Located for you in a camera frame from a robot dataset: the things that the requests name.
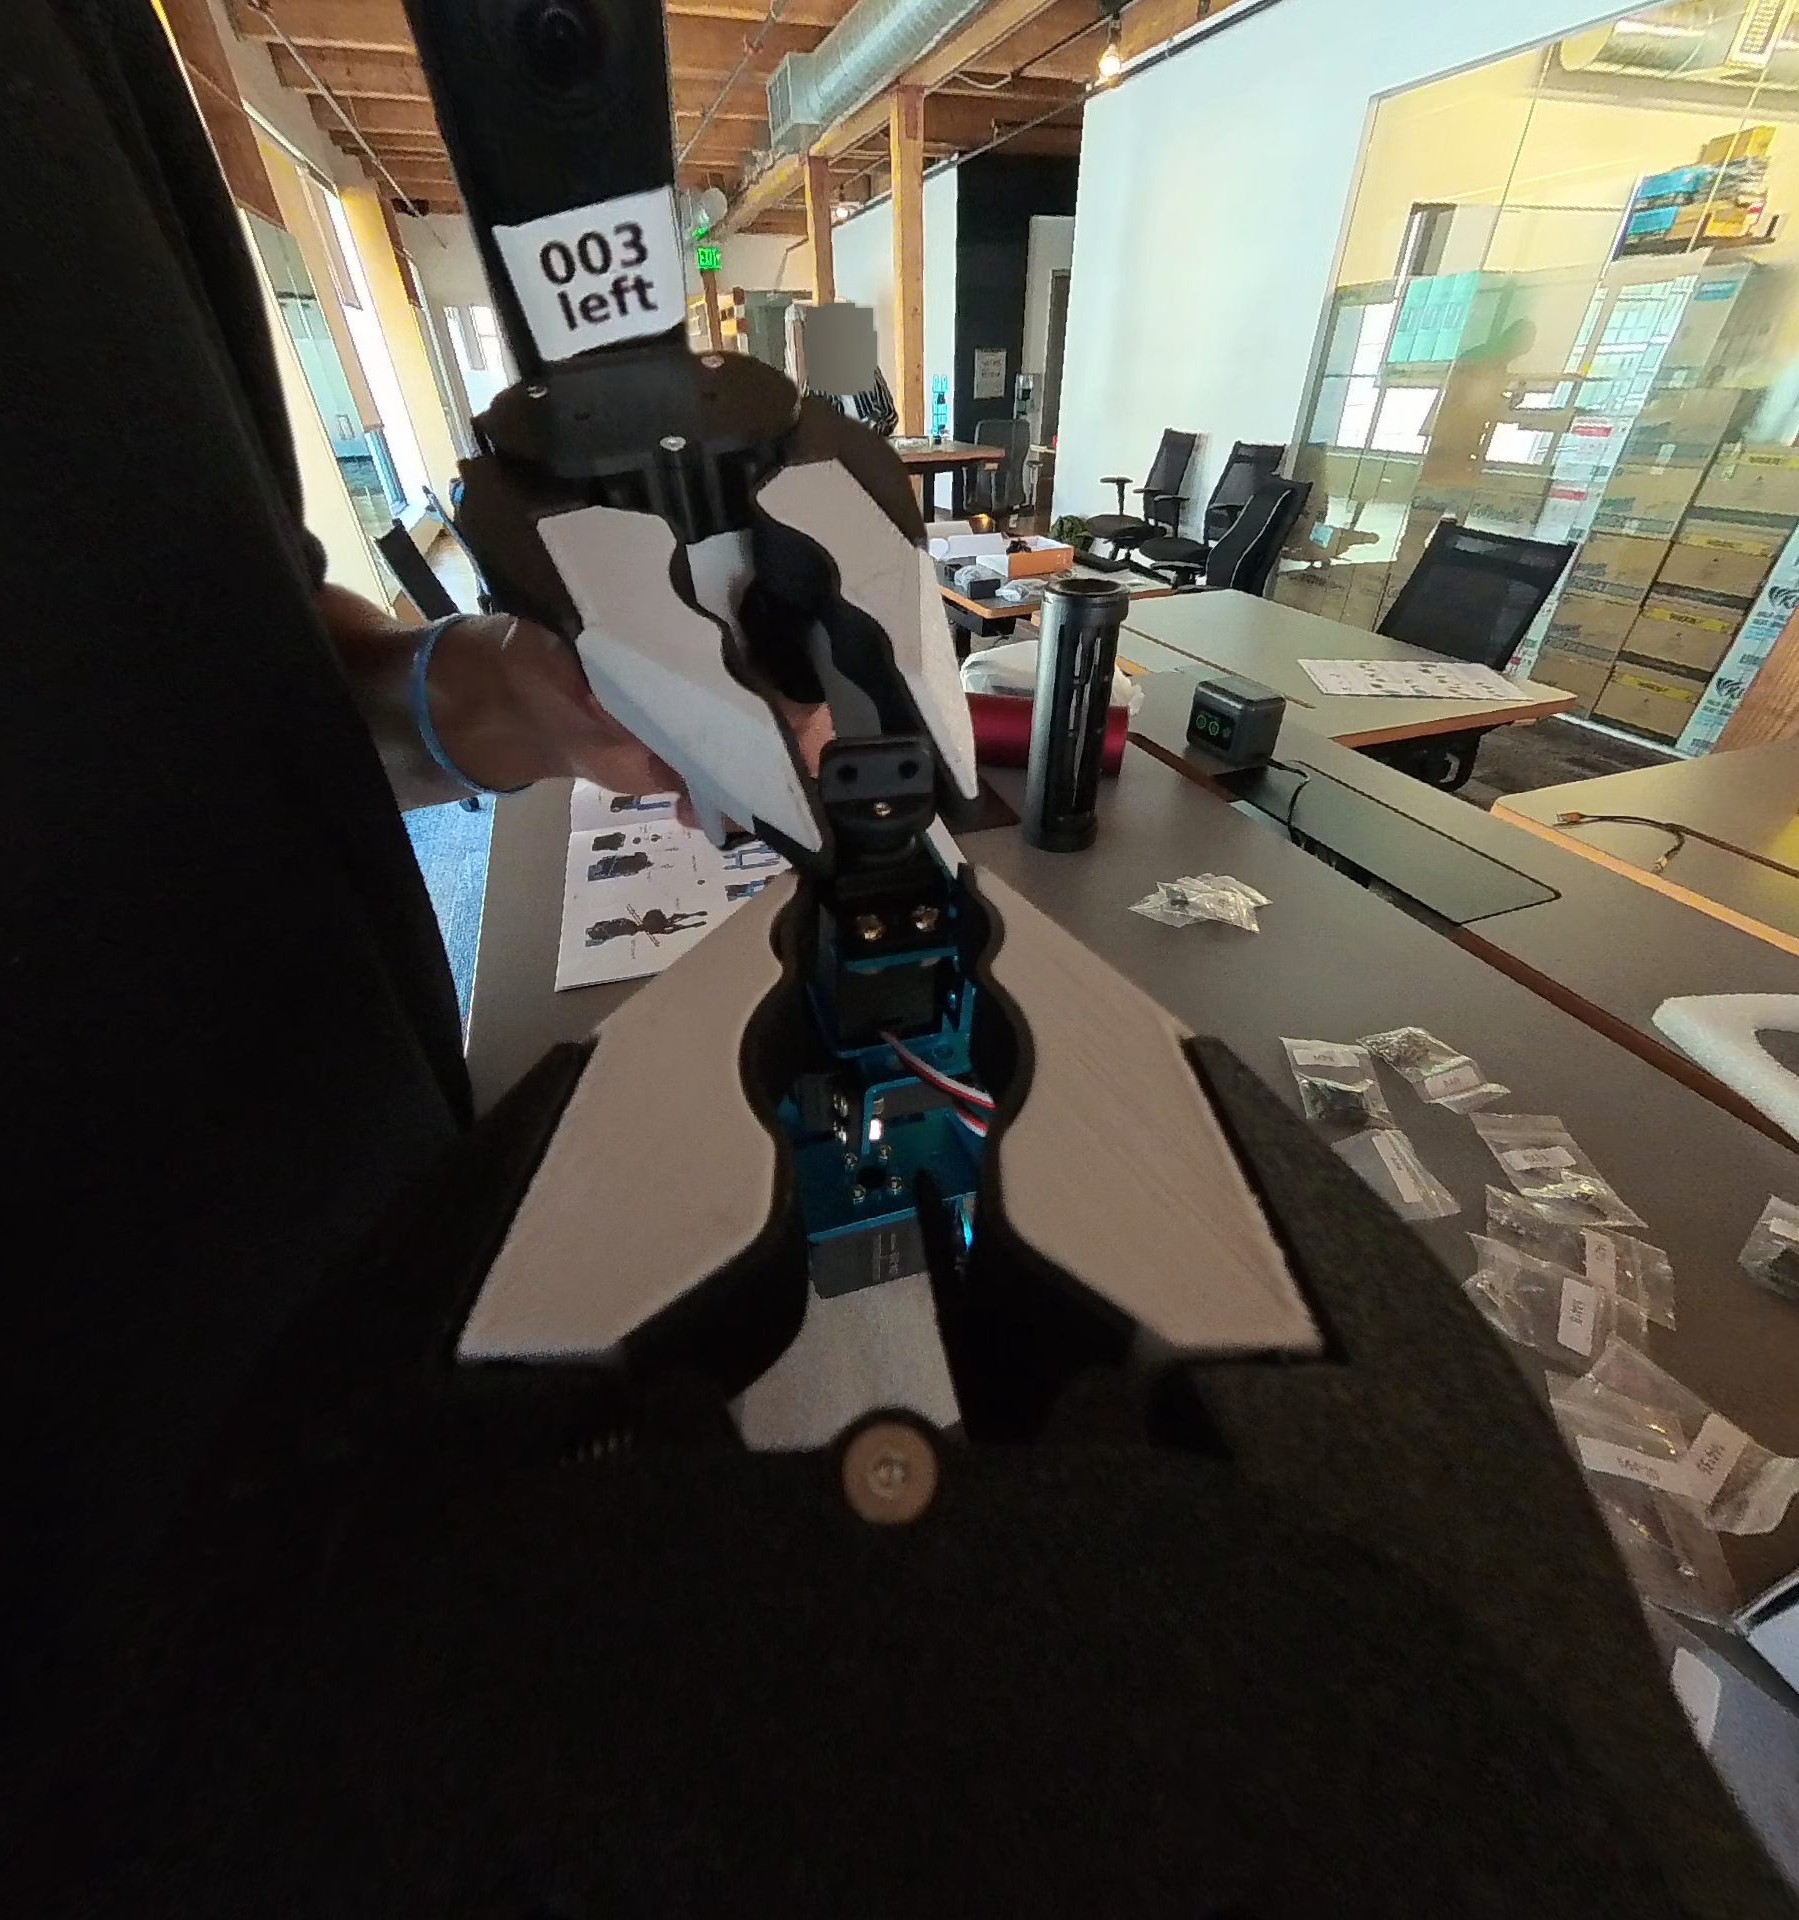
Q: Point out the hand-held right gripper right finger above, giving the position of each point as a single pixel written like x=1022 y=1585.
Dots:
x=1156 y=1170

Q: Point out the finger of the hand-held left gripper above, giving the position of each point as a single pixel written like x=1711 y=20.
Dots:
x=885 y=617
x=676 y=676

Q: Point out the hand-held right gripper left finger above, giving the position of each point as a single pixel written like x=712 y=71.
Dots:
x=630 y=1184

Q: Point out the blue toy robot arm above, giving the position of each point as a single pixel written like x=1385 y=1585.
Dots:
x=885 y=961

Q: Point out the person's left forearm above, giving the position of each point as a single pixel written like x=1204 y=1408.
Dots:
x=375 y=676

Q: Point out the cluttered office desk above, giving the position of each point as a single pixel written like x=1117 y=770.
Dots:
x=1007 y=564

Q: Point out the dark grey desk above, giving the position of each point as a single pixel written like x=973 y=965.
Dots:
x=1229 y=991

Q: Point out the black desk panel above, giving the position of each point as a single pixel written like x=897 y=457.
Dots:
x=1410 y=857

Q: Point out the brown wooden desk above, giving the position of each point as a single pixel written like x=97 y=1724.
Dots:
x=1711 y=827

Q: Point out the person's left hand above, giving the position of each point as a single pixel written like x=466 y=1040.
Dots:
x=542 y=724

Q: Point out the white plastic bag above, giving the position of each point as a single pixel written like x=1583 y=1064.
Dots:
x=998 y=667

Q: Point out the red tube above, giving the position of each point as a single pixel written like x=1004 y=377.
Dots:
x=998 y=739

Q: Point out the black cylindrical flask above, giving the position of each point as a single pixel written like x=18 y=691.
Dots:
x=1077 y=724

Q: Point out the printed instruction sheet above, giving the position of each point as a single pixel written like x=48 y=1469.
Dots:
x=645 y=903

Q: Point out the blue wristband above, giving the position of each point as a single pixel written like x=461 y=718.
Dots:
x=427 y=704

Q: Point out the small clear parts bag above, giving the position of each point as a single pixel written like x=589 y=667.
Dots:
x=1200 y=903

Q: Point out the wooden column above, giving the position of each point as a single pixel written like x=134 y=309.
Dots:
x=907 y=274

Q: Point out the small black box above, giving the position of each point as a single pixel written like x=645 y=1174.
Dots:
x=1232 y=730

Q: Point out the beige office table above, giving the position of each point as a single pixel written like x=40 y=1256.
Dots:
x=1259 y=636

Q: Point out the pile of small parts bags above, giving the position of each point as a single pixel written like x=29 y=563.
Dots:
x=1562 y=1292

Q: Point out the white paper sheet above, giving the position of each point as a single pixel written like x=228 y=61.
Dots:
x=1410 y=679

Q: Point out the white foam packing piece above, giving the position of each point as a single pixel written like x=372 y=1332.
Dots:
x=1741 y=1067

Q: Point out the white parts box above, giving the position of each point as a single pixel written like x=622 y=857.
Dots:
x=1784 y=1714

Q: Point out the shelf of cardboard boxes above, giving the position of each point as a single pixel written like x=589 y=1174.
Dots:
x=1711 y=512

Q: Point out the silver ventilation duct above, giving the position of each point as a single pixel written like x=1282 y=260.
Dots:
x=885 y=61

